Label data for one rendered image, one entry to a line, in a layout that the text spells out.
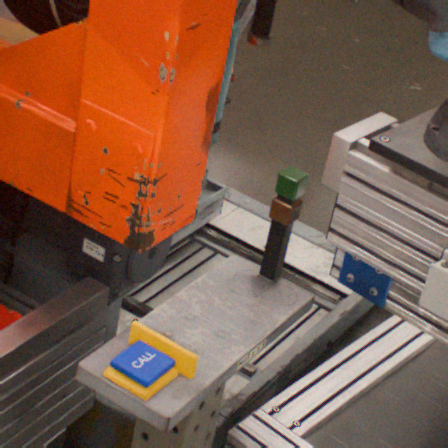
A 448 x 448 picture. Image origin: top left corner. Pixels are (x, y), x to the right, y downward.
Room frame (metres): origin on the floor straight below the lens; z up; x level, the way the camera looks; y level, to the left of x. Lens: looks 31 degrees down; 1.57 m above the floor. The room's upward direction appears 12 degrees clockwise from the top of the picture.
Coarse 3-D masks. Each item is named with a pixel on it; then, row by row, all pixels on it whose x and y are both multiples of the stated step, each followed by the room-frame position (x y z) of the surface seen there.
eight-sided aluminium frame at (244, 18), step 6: (240, 0) 2.41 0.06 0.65; (246, 0) 2.37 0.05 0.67; (252, 0) 2.37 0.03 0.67; (240, 6) 2.36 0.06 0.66; (246, 6) 2.36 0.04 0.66; (252, 6) 2.38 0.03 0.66; (240, 12) 2.35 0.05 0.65; (246, 12) 2.35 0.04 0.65; (252, 12) 2.38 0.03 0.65; (240, 18) 2.34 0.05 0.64; (246, 18) 2.36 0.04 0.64; (246, 24) 2.36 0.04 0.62; (240, 30) 2.34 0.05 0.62; (240, 36) 2.34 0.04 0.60
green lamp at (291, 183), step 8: (288, 168) 1.70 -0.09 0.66; (296, 168) 1.71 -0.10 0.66; (280, 176) 1.68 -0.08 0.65; (288, 176) 1.68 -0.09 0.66; (296, 176) 1.68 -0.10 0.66; (304, 176) 1.69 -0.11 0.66; (280, 184) 1.68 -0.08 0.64; (288, 184) 1.67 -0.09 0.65; (296, 184) 1.67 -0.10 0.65; (304, 184) 1.69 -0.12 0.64; (280, 192) 1.68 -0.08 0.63; (288, 192) 1.67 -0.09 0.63; (296, 192) 1.67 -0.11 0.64; (304, 192) 1.69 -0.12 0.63
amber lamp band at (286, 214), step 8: (272, 200) 1.68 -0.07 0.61; (280, 200) 1.68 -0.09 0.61; (272, 208) 1.68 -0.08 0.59; (280, 208) 1.67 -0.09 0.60; (288, 208) 1.67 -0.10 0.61; (296, 208) 1.68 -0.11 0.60; (272, 216) 1.68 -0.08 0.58; (280, 216) 1.67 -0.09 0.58; (288, 216) 1.67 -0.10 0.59; (296, 216) 1.69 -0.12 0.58; (288, 224) 1.67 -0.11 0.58
